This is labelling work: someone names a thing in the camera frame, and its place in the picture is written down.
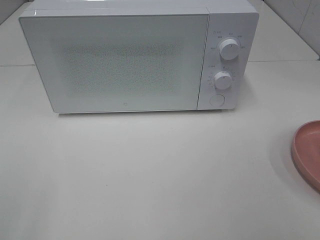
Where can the round white door-release button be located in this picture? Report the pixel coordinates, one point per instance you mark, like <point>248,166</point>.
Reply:
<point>217,101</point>

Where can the white microwave door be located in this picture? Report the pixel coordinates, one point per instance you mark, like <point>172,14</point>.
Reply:
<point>118,63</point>

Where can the pink round plate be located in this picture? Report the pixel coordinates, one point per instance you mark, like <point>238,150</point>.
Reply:
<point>305,152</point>

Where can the lower white microwave knob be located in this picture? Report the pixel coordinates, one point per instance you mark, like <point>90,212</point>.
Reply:
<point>222,80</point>

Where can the white microwave knob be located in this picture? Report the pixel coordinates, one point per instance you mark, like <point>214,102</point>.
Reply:
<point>222,80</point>
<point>229,48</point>

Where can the upper white microwave knob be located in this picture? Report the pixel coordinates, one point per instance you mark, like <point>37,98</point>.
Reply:
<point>229,48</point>

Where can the white microwave oven body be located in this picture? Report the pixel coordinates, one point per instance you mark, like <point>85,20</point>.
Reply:
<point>226,18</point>

